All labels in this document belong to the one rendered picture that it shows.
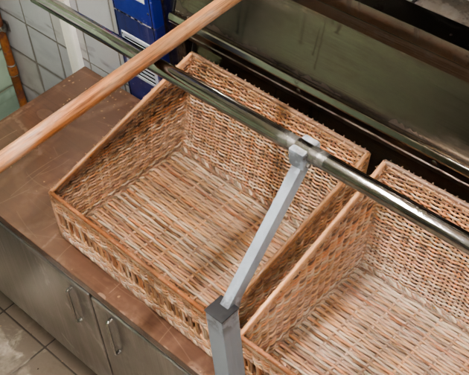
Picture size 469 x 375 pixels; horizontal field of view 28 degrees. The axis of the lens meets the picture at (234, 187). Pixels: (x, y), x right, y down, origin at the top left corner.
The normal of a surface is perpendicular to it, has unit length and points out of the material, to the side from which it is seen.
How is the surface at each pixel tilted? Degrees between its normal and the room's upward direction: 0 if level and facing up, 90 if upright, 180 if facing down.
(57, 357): 0
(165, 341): 0
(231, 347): 90
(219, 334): 90
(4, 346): 0
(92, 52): 90
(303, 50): 70
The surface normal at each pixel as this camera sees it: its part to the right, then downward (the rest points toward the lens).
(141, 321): -0.07, -0.70
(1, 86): 0.73, 0.46
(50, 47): -0.69, 0.55
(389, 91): -0.67, 0.28
